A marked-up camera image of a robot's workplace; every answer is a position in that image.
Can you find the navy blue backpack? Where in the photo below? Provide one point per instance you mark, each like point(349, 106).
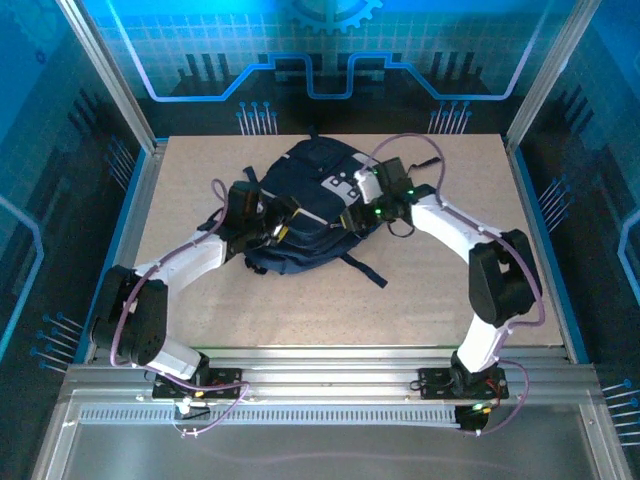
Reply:
point(300, 165)

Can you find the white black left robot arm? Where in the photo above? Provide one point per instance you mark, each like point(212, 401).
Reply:
point(185, 260)

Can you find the grey metal front panel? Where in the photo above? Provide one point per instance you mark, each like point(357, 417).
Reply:
point(325, 450)

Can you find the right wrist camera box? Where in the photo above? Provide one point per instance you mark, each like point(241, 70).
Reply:
point(369, 187)

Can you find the aluminium side rail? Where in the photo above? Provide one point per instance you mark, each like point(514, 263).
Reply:
point(141, 200)
point(529, 200)

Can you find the aluminium front rail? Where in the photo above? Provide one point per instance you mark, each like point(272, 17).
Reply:
point(330, 375)

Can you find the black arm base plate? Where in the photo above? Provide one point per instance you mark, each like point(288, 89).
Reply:
point(435, 382)
point(225, 382)

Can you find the aluminium frame post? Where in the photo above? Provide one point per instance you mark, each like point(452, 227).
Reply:
point(120, 85)
point(550, 75)

